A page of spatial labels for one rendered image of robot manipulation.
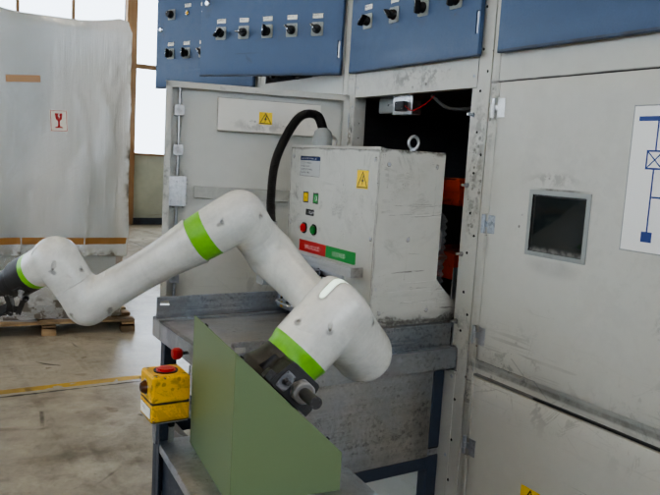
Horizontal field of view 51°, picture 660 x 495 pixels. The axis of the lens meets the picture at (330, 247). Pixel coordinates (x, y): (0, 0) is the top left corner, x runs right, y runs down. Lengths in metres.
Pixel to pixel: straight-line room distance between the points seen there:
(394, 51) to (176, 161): 0.80
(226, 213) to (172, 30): 2.00
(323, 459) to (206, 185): 1.32
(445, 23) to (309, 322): 1.07
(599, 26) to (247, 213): 0.88
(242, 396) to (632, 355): 0.84
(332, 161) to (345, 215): 0.17
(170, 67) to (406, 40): 1.57
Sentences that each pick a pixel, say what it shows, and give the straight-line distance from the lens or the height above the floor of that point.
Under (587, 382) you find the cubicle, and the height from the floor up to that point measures 0.89.
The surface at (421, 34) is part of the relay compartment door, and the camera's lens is 2.16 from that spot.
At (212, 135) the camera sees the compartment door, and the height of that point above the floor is 1.41.
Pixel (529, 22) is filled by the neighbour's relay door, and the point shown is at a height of 1.71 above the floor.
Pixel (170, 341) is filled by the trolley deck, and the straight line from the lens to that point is 2.06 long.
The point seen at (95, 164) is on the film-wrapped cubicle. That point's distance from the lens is 5.33.
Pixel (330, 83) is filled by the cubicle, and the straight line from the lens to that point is 2.59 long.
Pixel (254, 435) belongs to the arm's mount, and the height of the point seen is 0.87.
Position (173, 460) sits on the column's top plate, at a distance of 1.46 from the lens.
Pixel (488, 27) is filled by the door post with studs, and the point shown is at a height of 1.72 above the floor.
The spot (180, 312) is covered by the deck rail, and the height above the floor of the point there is 0.86.
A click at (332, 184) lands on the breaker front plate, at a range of 2.03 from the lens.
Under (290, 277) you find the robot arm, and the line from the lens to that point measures 1.65.
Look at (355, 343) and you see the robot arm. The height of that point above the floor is 1.00.
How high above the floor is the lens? 1.35
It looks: 7 degrees down
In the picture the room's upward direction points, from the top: 3 degrees clockwise
